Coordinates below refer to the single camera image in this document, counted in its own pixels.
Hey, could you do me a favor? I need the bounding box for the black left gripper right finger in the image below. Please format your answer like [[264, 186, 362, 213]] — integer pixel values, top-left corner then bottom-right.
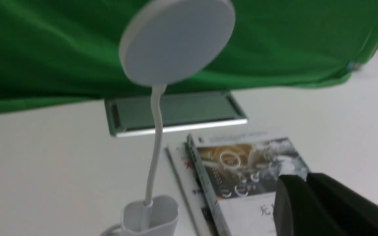
[[306, 173, 378, 236]]

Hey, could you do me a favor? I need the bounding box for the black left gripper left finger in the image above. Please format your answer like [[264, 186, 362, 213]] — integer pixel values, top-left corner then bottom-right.
[[273, 175, 344, 236]]

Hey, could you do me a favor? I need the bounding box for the white desk lamp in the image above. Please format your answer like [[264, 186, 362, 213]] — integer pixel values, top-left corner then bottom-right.
[[102, 0, 236, 236]]

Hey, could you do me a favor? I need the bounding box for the white book with car photo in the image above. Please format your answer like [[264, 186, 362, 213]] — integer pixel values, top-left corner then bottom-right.
[[187, 131, 310, 236]]

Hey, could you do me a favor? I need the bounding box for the white book underneath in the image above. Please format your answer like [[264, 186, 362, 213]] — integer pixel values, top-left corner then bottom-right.
[[167, 143, 219, 236]]

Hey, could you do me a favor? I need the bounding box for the silver tablet device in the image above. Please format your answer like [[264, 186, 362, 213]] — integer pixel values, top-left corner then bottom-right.
[[104, 91, 248, 138]]

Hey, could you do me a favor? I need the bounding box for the green backdrop cloth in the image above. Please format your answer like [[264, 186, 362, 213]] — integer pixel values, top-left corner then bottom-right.
[[0, 0, 378, 114]]

